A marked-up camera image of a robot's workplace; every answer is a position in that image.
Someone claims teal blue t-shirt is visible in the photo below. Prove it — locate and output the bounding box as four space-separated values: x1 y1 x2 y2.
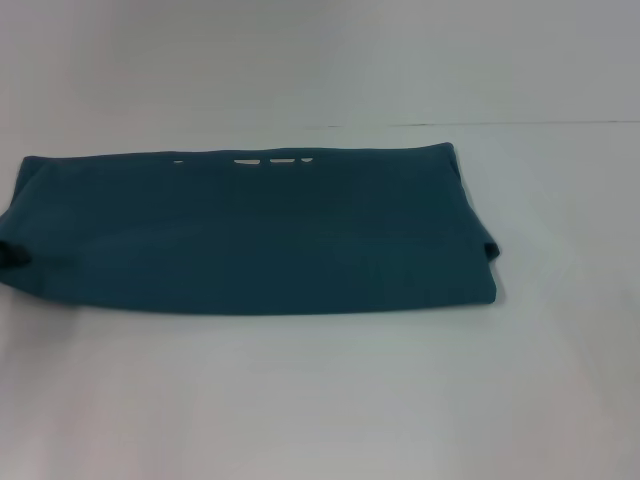
0 142 501 319

